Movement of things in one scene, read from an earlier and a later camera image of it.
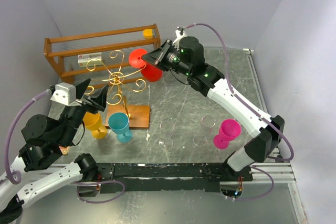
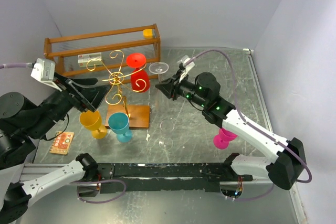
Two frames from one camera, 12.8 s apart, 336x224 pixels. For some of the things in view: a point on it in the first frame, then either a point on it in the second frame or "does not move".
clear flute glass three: (166, 144) does not move
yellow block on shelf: (148, 33) does not move
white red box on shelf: (92, 58) does not move
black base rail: (114, 178) does not move
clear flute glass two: (167, 126) does not move
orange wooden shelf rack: (96, 58) does not move
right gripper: (154, 56) → (170, 88)
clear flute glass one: (208, 121) → (161, 99)
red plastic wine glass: (149, 72) → (140, 80)
